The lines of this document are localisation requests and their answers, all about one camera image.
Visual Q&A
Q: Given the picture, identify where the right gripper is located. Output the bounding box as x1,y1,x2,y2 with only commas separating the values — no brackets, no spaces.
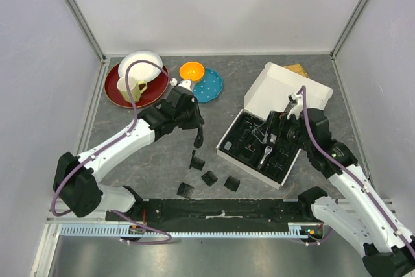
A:
252,110,314,152

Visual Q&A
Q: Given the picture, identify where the black cable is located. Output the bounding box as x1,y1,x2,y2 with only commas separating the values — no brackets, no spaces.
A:
193,126,205,149

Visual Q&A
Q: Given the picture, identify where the black comb attachment with brush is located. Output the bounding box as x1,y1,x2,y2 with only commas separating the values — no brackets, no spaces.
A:
189,150,206,171

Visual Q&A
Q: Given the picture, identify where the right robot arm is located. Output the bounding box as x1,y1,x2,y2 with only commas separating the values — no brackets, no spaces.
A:
253,108,414,276

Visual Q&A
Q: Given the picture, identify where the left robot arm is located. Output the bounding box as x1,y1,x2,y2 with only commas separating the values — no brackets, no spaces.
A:
53,86,204,221

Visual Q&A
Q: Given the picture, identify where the grey hair clipper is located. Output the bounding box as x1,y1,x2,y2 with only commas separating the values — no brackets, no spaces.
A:
258,134,278,170

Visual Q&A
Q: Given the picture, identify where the black plastic tray insert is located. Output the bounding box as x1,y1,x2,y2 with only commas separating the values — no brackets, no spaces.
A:
216,110,300,189

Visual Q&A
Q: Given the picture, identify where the red round plate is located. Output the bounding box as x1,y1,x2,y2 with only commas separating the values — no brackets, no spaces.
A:
103,62,171,108

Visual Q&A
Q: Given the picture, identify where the blue dotted plate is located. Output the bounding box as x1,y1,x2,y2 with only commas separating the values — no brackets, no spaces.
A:
193,67,223,103

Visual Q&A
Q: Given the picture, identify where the orange bowl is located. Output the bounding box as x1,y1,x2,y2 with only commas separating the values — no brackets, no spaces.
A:
179,61,205,84

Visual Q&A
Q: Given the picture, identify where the white cardboard box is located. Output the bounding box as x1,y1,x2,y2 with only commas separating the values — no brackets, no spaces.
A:
216,62,333,190

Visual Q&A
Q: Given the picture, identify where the cream mug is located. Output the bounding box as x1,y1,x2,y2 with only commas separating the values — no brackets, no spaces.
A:
116,77,148,103

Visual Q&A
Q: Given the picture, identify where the white paper plate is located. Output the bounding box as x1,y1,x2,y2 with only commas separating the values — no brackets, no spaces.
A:
118,51,163,82

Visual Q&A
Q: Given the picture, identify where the black comb attachment right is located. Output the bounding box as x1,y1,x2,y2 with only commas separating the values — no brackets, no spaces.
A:
224,176,241,192

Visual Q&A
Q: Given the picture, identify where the black comb attachment middle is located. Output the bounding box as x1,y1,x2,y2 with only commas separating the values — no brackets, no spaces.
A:
201,171,218,187

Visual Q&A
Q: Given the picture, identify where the black comb attachment front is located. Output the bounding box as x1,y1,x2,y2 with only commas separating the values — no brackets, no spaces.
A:
176,182,195,198

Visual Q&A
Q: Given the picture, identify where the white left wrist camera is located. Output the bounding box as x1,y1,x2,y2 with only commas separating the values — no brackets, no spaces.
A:
169,78,194,91

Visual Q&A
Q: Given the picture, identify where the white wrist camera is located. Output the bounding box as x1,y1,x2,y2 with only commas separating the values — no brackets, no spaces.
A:
287,91,305,120
169,78,194,91

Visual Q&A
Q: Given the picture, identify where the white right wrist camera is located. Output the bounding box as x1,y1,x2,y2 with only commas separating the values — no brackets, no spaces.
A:
287,91,305,120

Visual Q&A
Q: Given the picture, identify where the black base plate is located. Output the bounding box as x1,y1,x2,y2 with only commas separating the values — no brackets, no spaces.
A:
125,199,320,232

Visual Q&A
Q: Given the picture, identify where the left aluminium frame post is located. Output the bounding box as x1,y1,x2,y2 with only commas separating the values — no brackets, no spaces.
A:
64,0,106,62

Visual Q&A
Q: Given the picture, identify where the aluminium frame post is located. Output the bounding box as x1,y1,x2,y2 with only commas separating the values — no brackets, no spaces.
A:
330,0,370,60
64,0,106,62

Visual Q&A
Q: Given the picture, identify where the right aluminium frame post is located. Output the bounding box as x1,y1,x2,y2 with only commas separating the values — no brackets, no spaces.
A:
330,0,370,60

